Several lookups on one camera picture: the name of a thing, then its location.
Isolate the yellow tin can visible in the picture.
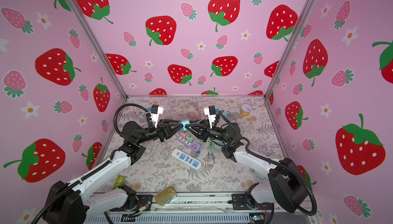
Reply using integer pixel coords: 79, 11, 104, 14
240, 104, 252, 117

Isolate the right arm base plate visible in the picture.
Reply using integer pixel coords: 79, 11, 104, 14
228, 193, 274, 210

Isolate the blue charger plug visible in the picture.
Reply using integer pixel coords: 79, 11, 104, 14
181, 119, 190, 131
222, 110, 232, 117

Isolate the gold sardine tin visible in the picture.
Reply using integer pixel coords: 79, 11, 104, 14
155, 186, 177, 206

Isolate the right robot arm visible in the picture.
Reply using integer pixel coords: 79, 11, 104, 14
184, 113, 317, 216

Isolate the pink charger cable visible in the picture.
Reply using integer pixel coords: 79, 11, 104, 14
185, 107, 203, 122

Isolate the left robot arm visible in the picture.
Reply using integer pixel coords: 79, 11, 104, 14
32, 104, 184, 224

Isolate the clear plastic small box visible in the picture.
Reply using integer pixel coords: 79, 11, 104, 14
132, 108, 139, 116

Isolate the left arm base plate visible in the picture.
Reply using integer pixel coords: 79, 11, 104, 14
110, 194, 154, 213

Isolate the green snack packet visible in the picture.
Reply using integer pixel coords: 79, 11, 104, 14
113, 175, 127, 190

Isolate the purple power strip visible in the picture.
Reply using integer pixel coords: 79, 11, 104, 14
178, 136, 201, 154

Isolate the white blue power strip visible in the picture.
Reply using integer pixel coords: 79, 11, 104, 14
171, 149, 202, 170

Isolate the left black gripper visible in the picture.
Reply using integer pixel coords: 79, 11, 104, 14
137, 121, 181, 148

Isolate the green cable tangle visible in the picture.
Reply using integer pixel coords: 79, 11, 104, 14
196, 139, 226, 163

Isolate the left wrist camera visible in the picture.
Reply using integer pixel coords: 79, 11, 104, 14
148, 104, 163, 128

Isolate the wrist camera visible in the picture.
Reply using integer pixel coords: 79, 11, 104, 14
204, 105, 220, 127
148, 104, 163, 128

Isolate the aluminium front rail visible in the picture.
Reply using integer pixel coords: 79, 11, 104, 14
62, 192, 321, 224

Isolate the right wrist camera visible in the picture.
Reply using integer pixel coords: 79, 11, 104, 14
204, 105, 220, 127

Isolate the pink charger plug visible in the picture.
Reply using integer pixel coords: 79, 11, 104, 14
180, 131, 187, 139

